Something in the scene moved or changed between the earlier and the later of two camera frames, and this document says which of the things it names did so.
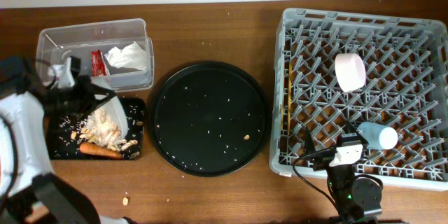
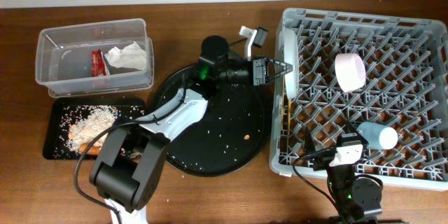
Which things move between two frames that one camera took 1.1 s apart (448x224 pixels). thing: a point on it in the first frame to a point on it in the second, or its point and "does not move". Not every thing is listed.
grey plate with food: x=107 y=124 to x=291 y=51
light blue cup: x=378 y=136 does not move
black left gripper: x=91 y=99 to x=260 y=71
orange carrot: x=94 y=149 does not move
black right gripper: x=322 y=159 does not move
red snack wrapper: x=98 y=68 does not move
